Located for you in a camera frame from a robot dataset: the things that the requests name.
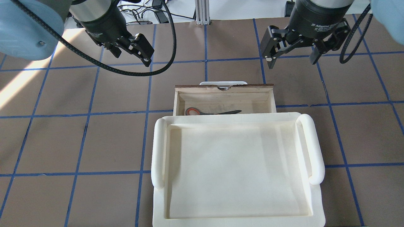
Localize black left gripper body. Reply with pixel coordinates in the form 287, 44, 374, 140
82, 9, 154, 67

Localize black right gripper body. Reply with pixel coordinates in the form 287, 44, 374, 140
260, 6, 351, 60

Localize brown wooden drawer cabinet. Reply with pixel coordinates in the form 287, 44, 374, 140
173, 84, 276, 115

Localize white drawer handle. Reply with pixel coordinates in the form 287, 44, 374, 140
199, 81, 248, 87

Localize orange grey handled scissors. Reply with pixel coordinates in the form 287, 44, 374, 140
185, 107, 242, 115

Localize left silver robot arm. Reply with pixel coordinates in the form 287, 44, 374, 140
0, 0, 154, 67

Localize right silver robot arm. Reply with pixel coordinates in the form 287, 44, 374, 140
260, 0, 403, 69

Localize black power adapter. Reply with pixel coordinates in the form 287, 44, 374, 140
152, 8, 170, 24

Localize white foam tray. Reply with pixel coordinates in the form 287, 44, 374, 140
151, 112, 326, 227

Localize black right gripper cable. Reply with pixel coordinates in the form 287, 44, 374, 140
339, 4, 373, 64

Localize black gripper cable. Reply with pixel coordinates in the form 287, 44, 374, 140
11, 0, 177, 77
339, 4, 373, 64

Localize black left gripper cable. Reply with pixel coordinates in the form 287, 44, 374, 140
11, 0, 177, 77

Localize aluminium frame post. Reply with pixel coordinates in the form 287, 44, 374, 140
195, 0, 211, 25

